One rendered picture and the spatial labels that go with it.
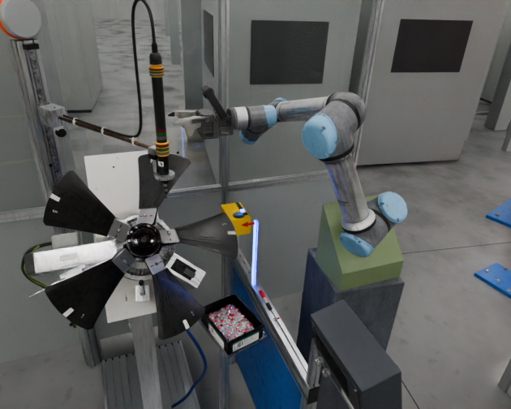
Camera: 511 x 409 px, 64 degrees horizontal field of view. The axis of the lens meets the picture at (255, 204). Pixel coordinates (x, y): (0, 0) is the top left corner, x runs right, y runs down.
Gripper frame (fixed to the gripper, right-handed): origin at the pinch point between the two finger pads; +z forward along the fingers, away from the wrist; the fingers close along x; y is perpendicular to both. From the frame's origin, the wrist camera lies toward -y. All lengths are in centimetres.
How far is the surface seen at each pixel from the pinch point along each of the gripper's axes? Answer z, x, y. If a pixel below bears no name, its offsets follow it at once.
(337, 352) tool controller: -25, -70, 41
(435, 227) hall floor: -266, 120, 164
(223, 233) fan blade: -17, -1, 47
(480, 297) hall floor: -227, 29, 164
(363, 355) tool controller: -30, -74, 40
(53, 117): 39, 47, 11
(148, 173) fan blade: 7.5, 19.6, 27.5
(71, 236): 39, 16, 48
